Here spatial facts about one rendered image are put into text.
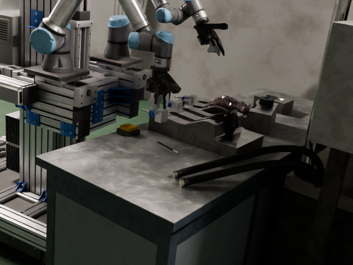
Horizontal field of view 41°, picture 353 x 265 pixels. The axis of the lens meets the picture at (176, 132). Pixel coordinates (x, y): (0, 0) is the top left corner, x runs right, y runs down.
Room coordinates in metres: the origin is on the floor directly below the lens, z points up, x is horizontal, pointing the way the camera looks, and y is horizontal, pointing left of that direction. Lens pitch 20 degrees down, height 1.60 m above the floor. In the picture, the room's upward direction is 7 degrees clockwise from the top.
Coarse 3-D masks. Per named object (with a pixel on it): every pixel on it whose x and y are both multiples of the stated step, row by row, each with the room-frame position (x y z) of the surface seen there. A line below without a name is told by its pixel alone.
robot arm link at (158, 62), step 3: (156, 57) 2.06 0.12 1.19; (156, 60) 2.04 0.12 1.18; (159, 60) 2.05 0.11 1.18; (162, 60) 2.04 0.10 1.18; (165, 60) 2.04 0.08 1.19; (168, 60) 2.05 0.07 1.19; (156, 63) 2.05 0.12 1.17; (159, 63) 2.04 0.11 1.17; (162, 63) 2.04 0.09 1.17; (165, 63) 2.05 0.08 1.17; (168, 63) 2.05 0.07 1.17; (156, 66) 2.05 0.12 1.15; (159, 66) 2.04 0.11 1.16; (162, 66) 2.04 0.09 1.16; (165, 66) 2.05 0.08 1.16; (168, 66) 2.05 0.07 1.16
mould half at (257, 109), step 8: (192, 104) 2.57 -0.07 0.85; (200, 104) 2.59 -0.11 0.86; (208, 104) 2.57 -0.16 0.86; (216, 112) 2.43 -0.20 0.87; (248, 112) 2.38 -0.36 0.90; (256, 112) 2.37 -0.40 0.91; (264, 112) 2.39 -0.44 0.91; (272, 112) 2.40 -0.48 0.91; (248, 120) 2.38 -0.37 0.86; (256, 120) 2.36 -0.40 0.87; (264, 120) 2.35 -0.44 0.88; (272, 120) 2.44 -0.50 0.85; (248, 128) 2.37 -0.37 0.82; (256, 128) 2.36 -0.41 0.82; (264, 128) 2.35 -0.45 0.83
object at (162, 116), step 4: (148, 112) 2.10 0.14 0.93; (152, 112) 2.07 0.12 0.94; (160, 112) 2.04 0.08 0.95; (164, 112) 2.05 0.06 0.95; (152, 116) 2.07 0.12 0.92; (156, 116) 2.05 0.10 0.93; (160, 116) 2.04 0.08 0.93; (164, 116) 2.05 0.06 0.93; (156, 120) 2.05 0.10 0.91; (160, 120) 2.04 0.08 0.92; (164, 120) 2.06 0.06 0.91
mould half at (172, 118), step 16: (176, 112) 2.27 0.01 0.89; (160, 128) 2.19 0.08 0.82; (176, 128) 2.14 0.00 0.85; (192, 128) 2.09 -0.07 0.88; (208, 128) 2.04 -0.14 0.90; (240, 128) 2.21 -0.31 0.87; (192, 144) 2.08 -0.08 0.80; (208, 144) 2.03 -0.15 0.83; (224, 144) 1.99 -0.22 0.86; (240, 144) 2.00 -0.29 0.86; (256, 144) 2.11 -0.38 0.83
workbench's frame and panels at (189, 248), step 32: (64, 192) 1.68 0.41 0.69; (96, 192) 1.56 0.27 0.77; (256, 192) 1.92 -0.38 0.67; (64, 224) 1.68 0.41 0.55; (96, 224) 1.58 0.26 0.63; (128, 224) 1.49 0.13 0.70; (160, 224) 1.39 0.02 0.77; (192, 224) 1.49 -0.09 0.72; (224, 224) 1.71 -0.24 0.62; (256, 224) 1.98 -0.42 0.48; (64, 256) 1.68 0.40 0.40; (96, 256) 1.58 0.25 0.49; (128, 256) 1.49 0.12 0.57; (160, 256) 1.41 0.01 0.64; (192, 256) 1.53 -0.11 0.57; (224, 256) 1.75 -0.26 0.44; (256, 256) 2.04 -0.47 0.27
